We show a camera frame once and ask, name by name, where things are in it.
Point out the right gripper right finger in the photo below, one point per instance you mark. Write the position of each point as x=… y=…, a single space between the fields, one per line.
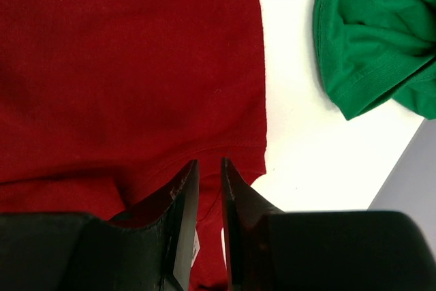
x=270 y=249

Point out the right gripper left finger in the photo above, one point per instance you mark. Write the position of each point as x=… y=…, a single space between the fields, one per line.
x=147 y=247

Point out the red t shirt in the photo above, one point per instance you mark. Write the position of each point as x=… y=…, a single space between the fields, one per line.
x=104 y=101

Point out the green t shirt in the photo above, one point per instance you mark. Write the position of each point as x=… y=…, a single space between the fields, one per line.
x=371 y=51

